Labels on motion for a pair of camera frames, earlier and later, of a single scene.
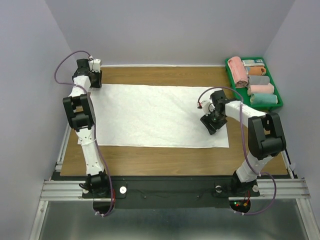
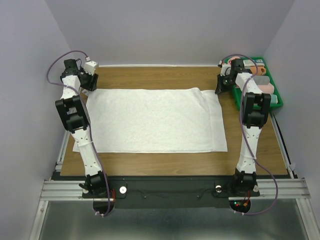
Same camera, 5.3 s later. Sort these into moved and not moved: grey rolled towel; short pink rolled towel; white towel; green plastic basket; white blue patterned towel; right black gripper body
Moved: white towel; right black gripper body
Not moved: grey rolled towel; short pink rolled towel; white blue patterned towel; green plastic basket
